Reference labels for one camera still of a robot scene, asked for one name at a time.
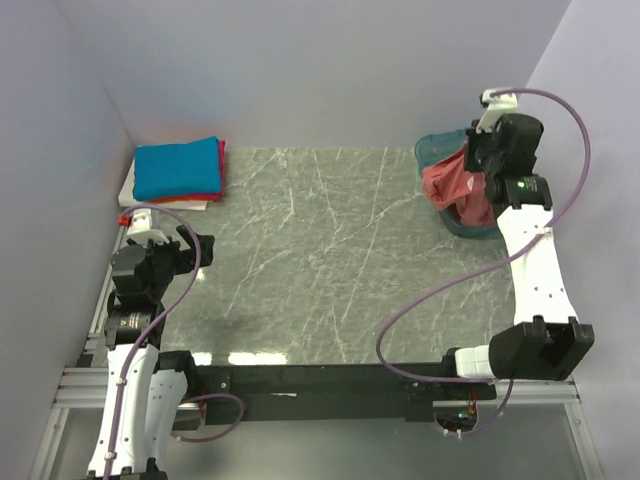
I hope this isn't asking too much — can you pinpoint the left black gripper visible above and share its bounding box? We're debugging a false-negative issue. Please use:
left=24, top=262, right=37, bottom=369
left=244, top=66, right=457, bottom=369
left=136, top=224, right=213, bottom=300

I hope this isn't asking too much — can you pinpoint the salmon pink t shirt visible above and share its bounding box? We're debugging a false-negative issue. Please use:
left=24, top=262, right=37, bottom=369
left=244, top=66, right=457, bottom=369
left=422, top=145, right=496, bottom=227

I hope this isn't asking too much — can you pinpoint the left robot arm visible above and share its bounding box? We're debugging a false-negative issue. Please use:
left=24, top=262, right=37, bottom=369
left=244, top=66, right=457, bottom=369
left=86, top=226, right=215, bottom=479

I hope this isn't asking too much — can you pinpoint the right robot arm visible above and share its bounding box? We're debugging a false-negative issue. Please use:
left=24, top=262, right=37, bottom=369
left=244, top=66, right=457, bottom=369
left=438, top=113, right=595, bottom=399

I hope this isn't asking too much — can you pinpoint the white board under stack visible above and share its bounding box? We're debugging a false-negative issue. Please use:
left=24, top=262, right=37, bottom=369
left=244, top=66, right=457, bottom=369
left=118, top=161, right=208, bottom=211

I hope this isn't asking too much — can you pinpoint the folded orange t shirt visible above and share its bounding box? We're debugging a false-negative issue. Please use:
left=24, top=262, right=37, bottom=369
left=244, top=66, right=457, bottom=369
left=149, top=195, right=208, bottom=204

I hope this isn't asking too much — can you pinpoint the folded blue t shirt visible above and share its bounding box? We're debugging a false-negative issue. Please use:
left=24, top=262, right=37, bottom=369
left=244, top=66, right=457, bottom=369
left=133, top=136, right=220, bottom=202

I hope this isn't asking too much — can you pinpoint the teal plastic bin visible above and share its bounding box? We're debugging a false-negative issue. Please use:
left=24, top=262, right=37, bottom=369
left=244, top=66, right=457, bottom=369
left=414, top=129, right=500, bottom=240

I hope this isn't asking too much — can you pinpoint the folded magenta t shirt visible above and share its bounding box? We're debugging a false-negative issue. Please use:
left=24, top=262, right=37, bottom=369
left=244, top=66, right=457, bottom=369
left=191, top=140, right=226, bottom=201

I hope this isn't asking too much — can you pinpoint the black base beam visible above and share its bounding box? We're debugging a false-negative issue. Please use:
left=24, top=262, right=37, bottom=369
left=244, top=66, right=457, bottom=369
left=197, top=364, right=497, bottom=422

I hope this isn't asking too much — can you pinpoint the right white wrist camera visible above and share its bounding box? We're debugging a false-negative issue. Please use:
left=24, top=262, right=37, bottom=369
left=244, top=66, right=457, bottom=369
left=474, top=89, right=518, bottom=134

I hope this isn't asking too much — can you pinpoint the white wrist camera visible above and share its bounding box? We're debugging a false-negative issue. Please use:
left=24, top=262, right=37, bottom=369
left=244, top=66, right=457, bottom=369
left=118, top=208, right=169, bottom=247
left=474, top=89, right=518, bottom=134

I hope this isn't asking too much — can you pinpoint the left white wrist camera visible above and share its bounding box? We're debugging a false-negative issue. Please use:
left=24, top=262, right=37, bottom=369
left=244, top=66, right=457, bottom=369
left=118, top=208, right=169, bottom=247

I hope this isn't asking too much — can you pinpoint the aluminium frame rail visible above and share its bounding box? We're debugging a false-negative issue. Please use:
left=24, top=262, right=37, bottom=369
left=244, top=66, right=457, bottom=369
left=32, top=204, right=579, bottom=479

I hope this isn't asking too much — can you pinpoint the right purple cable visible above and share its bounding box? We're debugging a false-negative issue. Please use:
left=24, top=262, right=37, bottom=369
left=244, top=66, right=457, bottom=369
left=375, top=87, right=593, bottom=436

